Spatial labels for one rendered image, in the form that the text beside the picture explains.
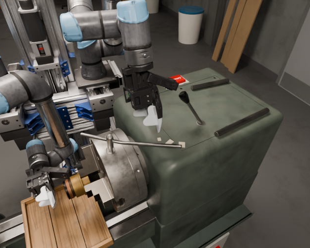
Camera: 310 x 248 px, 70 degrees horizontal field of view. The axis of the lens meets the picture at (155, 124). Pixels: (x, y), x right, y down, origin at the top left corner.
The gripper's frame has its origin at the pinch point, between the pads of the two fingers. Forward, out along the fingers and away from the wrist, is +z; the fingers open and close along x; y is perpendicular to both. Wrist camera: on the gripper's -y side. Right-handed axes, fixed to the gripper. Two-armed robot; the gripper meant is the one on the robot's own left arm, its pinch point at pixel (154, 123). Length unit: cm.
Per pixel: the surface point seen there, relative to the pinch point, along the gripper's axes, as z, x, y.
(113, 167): 13.7, -4.7, 15.4
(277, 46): 50, -164, -295
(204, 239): 83, -2, -22
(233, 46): 51, -221, -264
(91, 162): 17.0, -17.1, 21.0
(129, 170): 16.0, -3.0, 10.6
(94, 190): 23.5, -9.2, 23.4
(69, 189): 22.0, -13.3, 31.4
